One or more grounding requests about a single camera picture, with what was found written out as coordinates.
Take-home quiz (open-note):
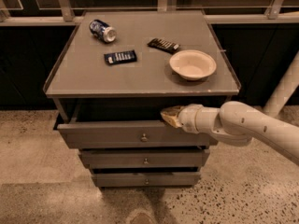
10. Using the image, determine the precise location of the metal glass railing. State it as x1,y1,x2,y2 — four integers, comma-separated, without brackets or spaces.
0,0,299,26

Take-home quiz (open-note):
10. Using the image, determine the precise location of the white pillar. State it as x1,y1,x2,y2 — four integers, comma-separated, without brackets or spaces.
263,51,299,118

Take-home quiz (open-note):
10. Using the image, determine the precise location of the grey drawer cabinet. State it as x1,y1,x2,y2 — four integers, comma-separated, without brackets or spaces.
44,11,240,175

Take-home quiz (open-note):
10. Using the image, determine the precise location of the grey drawer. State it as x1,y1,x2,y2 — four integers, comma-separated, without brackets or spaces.
92,172,200,188
79,148,209,169
58,120,218,149

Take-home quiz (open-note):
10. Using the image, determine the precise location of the grey middle drawer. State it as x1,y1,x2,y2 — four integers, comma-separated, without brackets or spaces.
79,148,209,169

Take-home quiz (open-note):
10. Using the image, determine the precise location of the grey bottom drawer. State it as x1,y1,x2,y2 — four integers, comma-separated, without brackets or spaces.
92,172,200,188

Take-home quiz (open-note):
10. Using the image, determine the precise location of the blue soda can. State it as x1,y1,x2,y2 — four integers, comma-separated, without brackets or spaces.
89,20,117,43

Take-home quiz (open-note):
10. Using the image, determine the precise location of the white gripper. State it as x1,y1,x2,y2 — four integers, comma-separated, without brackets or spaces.
161,104,203,133

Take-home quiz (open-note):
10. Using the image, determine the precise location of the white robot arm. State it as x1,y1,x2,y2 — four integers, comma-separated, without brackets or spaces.
161,101,299,164

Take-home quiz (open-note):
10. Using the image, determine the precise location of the grey top drawer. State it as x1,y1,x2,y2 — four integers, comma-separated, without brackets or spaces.
58,120,218,149

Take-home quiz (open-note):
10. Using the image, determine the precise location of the brown snack bar wrapper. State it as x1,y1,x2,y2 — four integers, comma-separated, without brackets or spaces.
148,38,179,54

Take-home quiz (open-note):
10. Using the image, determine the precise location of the white paper bowl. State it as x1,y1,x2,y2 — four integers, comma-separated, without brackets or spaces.
169,49,217,81

